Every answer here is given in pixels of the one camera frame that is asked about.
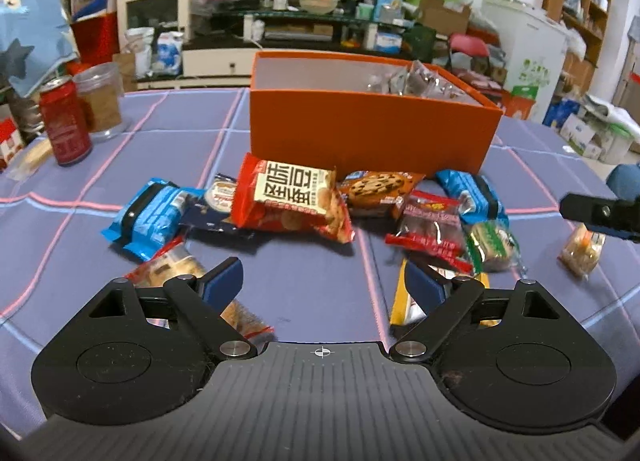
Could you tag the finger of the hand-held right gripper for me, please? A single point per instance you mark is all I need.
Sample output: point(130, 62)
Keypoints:
point(627, 182)
point(600, 215)

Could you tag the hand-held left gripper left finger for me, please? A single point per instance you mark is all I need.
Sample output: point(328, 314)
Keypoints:
point(225, 282)

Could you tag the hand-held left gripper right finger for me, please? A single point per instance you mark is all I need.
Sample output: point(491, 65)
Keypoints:
point(425, 286)

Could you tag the yellow white snack packet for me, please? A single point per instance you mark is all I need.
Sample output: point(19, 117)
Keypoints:
point(407, 301)

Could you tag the clear orange biscuit packet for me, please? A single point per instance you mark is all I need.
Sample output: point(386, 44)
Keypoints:
point(580, 251)

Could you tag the clear red-ended cracker packet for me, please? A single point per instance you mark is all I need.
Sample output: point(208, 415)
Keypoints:
point(170, 261)

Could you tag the clear red date packet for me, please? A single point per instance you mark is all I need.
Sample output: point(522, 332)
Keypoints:
point(430, 226)

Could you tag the navy snack packet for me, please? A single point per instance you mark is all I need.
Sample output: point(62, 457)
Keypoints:
point(210, 218)

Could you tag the green white snack packet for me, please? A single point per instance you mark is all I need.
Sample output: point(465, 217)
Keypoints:
point(492, 243)

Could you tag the blue black cookie packet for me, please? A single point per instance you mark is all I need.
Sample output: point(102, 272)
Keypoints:
point(150, 216)
point(470, 193)

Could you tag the red peanut snack packet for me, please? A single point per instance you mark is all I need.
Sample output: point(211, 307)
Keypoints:
point(280, 191)

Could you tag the chocolate chip cookie packet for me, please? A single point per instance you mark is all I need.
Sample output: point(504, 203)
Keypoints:
point(372, 188)

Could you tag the orange cardboard box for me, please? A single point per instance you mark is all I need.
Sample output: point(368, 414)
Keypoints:
point(360, 131)

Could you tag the white carton blue print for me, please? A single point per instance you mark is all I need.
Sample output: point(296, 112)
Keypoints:
point(580, 136)

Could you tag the blue plaid tablecloth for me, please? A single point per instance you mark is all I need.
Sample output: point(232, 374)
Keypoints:
point(300, 281)

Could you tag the green orange bag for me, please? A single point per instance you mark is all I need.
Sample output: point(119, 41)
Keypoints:
point(526, 102)

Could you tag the clear plastic cup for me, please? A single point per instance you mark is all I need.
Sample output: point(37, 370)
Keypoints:
point(102, 101)

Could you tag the white glass television stand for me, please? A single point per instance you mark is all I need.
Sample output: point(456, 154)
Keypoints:
point(215, 61)

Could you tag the red drink can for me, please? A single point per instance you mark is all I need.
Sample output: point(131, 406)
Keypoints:
point(65, 126)

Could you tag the clear wrapped wafer pack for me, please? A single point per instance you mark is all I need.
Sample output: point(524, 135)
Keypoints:
point(32, 158)

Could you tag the white blue bag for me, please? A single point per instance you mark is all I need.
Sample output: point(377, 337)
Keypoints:
point(169, 53)

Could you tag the dark green bag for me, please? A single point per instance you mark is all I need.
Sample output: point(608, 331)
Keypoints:
point(419, 41)

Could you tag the white blue box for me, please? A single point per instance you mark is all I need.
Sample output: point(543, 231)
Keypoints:
point(389, 42)

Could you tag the brown cardboard box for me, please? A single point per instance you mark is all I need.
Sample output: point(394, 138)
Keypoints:
point(445, 16)

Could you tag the red white carton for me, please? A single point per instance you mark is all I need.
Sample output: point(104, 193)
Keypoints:
point(10, 143)

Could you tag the white glass-door cabinet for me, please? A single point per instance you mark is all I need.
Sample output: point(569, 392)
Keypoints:
point(152, 16)

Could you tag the red gift box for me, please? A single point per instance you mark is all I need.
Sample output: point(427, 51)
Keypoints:
point(95, 38)

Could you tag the light blue carton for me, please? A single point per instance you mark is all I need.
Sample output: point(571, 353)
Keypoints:
point(390, 1)

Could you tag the fruit bowl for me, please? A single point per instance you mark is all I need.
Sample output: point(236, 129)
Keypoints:
point(318, 5)

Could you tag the blue star-printed cloth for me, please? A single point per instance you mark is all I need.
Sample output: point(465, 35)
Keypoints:
point(35, 31)

